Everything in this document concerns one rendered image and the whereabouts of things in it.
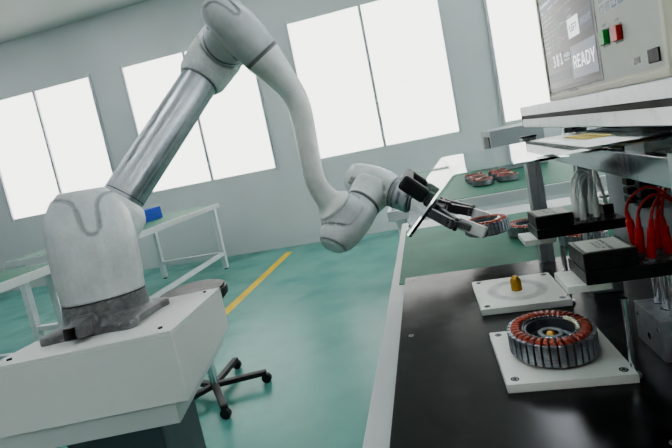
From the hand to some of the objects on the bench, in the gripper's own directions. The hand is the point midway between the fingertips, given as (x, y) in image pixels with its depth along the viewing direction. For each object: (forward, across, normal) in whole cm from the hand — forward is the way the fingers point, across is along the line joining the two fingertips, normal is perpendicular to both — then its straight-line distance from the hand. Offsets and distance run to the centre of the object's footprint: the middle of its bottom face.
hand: (485, 224), depth 116 cm
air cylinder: (+35, +46, +8) cm, 58 cm away
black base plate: (+21, +40, -1) cm, 45 cm away
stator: (+8, -24, -6) cm, 26 cm away
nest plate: (+15, +29, -2) cm, 32 cm away
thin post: (+32, +54, +6) cm, 63 cm away
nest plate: (+23, +51, +2) cm, 56 cm away
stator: (+23, +51, +3) cm, 56 cm away
